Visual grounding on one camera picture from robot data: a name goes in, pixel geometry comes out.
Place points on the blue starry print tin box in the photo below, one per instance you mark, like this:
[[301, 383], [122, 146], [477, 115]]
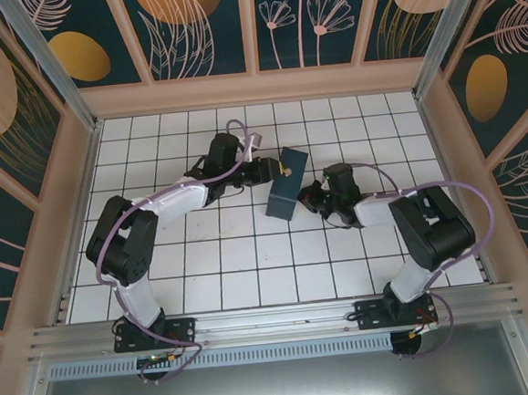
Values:
[[282, 200]]

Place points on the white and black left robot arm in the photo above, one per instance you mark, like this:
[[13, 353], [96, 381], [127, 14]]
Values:
[[121, 245]]

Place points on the grey metal sheet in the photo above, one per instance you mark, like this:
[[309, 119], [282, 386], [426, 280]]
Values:
[[279, 388]]

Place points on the small green circuit board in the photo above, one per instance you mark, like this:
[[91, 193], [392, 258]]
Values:
[[158, 359]]

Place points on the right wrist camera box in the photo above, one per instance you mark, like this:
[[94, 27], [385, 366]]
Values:
[[324, 185]]

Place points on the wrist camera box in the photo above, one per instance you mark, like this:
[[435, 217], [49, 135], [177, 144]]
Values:
[[255, 139], [324, 185]]

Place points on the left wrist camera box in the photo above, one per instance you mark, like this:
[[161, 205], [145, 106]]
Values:
[[255, 139]]

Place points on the long aluminium mounting rail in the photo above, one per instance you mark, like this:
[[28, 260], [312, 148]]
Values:
[[278, 320]]

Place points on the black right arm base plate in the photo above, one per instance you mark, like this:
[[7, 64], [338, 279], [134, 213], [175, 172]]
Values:
[[369, 315]]

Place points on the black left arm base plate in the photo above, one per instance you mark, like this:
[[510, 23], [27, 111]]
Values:
[[178, 330]]

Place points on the aluminium frame post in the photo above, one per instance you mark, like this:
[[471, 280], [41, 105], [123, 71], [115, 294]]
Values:
[[442, 23], [47, 54]]

